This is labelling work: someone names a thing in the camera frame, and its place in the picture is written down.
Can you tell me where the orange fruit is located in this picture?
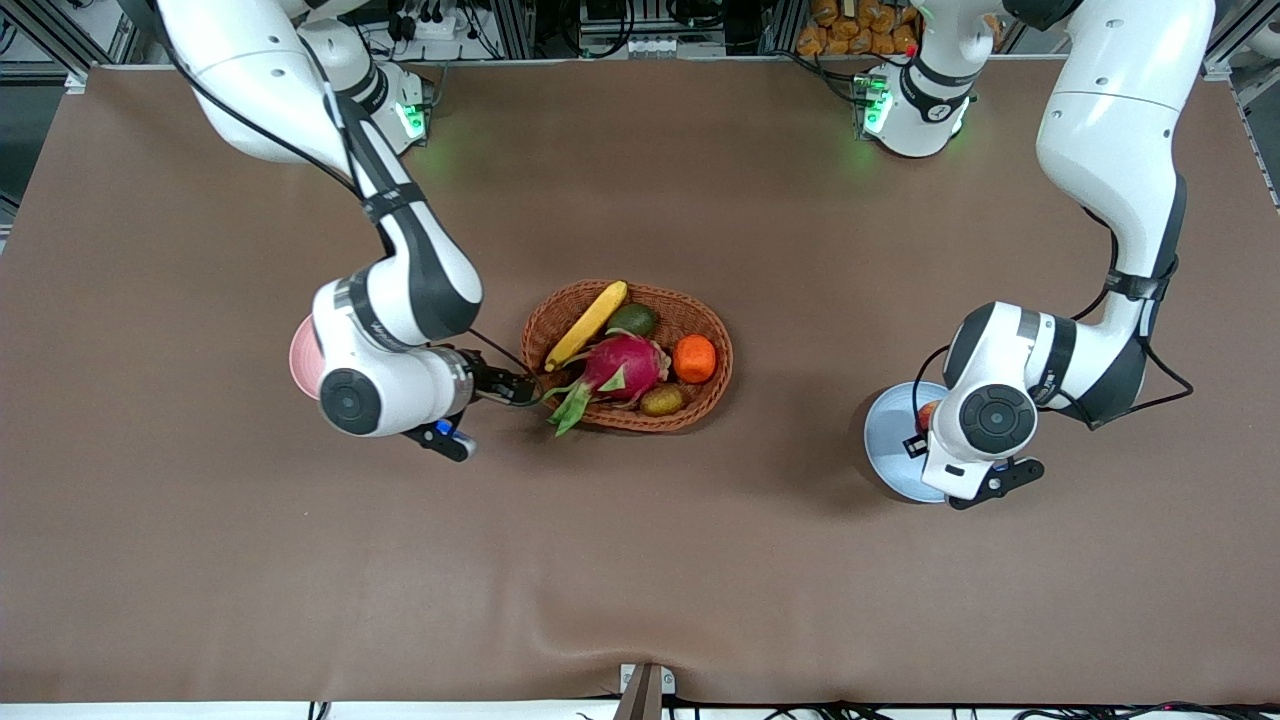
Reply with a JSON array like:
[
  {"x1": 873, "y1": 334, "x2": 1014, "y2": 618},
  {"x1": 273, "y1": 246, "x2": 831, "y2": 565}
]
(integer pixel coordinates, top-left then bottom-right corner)
[{"x1": 673, "y1": 334, "x2": 718, "y2": 385}]

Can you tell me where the green avocado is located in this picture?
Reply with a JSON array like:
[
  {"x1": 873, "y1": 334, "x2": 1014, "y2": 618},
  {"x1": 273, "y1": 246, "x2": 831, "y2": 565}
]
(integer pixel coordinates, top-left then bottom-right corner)
[{"x1": 607, "y1": 303, "x2": 661, "y2": 339}]

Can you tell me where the aluminium frame profile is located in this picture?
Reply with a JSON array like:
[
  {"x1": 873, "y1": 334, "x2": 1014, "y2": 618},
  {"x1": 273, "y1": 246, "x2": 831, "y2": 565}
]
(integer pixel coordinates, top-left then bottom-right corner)
[
  {"x1": 490, "y1": 0, "x2": 536, "y2": 59},
  {"x1": 1205, "y1": 0, "x2": 1280, "y2": 81},
  {"x1": 0, "y1": 0, "x2": 136, "y2": 73}
]

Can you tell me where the brown wicker basket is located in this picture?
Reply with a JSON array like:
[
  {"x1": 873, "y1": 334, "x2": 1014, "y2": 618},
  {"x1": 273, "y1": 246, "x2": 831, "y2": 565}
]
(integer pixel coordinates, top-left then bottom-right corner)
[{"x1": 519, "y1": 280, "x2": 734, "y2": 433}]

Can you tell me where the light blue round plate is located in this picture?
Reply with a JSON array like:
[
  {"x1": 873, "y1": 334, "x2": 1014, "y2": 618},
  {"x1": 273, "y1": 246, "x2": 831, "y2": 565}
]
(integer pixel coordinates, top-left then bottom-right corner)
[{"x1": 864, "y1": 381, "x2": 951, "y2": 504}]

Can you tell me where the pink round plate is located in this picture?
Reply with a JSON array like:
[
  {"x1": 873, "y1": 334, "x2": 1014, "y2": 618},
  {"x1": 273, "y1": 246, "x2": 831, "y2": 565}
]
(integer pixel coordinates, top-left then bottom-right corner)
[{"x1": 289, "y1": 315, "x2": 326, "y2": 401}]

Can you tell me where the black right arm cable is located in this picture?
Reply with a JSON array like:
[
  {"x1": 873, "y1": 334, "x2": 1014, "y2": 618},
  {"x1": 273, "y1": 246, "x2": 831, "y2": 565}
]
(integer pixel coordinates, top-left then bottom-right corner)
[{"x1": 160, "y1": 30, "x2": 546, "y2": 406}]

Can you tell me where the white power strip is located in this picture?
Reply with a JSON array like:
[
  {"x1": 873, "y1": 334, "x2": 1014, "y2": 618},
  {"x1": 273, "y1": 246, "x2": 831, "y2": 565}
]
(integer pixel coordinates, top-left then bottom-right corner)
[{"x1": 385, "y1": 0, "x2": 481, "y2": 43}]

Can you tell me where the bag of orange snacks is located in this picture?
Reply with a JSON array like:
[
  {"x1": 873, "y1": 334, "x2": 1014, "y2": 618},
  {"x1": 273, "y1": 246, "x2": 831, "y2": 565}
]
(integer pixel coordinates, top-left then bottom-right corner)
[{"x1": 797, "y1": 0, "x2": 919, "y2": 57}]

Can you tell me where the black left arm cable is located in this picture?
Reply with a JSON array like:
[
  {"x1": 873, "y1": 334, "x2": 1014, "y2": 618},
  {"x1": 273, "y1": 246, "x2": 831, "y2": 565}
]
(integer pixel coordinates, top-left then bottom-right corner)
[{"x1": 908, "y1": 205, "x2": 1196, "y2": 441}]

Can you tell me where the brown table cloth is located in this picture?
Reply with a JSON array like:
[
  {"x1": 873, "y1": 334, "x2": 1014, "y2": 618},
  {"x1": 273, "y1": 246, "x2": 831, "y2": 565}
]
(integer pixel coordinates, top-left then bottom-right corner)
[{"x1": 0, "y1": 55, "x2": 1280, "y2": 706}]

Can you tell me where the pink dragon fruit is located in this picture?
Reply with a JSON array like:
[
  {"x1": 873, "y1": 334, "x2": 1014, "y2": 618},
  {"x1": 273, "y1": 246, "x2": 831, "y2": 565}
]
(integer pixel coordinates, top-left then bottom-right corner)
[{"x1": 540, "y1": 330, "x2": 673, "y2": 438}]

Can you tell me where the yellow banana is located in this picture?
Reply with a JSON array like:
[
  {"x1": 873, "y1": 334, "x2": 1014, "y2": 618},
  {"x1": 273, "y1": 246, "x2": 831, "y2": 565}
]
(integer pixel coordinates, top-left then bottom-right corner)
[{"x1": 543, "y1": 280, "x2": 629, "y2": 373}]

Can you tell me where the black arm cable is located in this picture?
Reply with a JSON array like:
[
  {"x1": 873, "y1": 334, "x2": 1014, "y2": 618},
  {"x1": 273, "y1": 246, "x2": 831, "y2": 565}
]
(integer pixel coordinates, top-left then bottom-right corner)
[
  {"x1": 908, "y1": 205, "x2": 1196, "y2": 441},
  {"x1": 160, "y1": 30, "x2": 546, "y2": 406}
]

